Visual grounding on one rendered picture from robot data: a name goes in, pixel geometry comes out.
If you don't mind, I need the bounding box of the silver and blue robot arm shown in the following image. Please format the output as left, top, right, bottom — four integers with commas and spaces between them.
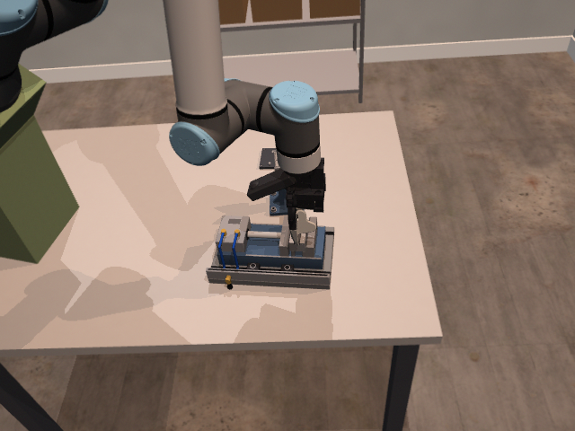
0, 0, 321, 201

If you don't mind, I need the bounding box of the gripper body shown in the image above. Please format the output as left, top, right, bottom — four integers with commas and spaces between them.
284, 158, 326, 213

